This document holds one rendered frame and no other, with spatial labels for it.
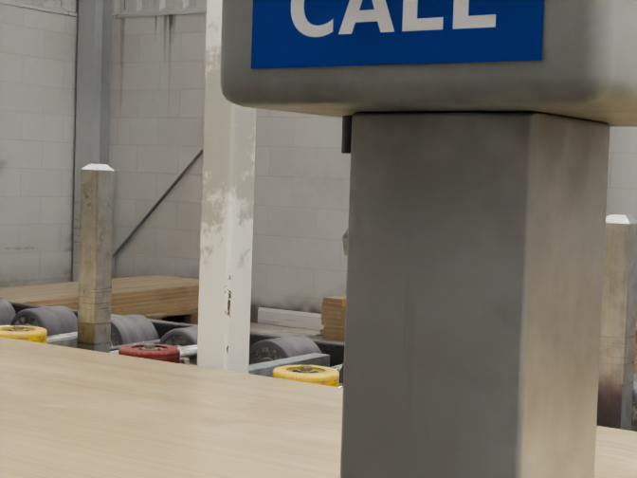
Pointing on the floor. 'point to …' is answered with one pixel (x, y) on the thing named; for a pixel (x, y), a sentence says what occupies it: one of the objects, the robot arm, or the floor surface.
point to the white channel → (225, 217)
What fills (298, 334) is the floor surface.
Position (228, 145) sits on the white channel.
